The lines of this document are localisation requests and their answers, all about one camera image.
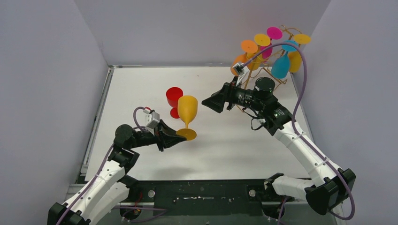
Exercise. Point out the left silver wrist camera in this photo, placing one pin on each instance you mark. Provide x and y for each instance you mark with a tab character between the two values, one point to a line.
152	118

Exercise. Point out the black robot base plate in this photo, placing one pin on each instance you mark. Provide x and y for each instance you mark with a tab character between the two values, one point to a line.
207	197

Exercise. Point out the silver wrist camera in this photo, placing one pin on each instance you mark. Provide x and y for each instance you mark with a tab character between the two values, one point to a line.
241	72
152	118

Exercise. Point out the magenta wine glass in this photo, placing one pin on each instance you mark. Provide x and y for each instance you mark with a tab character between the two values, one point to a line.
274	33

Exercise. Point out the red wine glass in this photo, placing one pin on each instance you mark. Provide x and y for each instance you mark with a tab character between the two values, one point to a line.
173	94

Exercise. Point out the gold wire glass rack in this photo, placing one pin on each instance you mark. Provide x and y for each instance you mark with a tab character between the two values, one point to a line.
284	87

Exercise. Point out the yellow wine glass behind orange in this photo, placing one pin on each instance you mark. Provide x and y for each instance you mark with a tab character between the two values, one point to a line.
260	40

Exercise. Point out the cyan wine glass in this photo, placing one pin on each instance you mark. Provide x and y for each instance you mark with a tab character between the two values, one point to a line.
281	65

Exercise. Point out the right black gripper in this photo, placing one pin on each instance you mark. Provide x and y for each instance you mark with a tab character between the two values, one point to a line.
218	101

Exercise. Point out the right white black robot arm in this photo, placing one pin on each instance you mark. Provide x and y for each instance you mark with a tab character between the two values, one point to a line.
328	185

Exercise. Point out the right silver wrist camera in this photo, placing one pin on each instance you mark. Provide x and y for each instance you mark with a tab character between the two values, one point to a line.
241	72

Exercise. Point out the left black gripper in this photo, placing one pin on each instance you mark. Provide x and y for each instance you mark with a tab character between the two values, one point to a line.
158	137

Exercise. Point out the yellow wine glass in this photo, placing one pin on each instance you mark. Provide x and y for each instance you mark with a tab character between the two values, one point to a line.
294	56
187	110
260	40

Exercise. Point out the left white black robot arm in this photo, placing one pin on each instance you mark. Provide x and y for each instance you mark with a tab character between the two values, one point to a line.
111	184

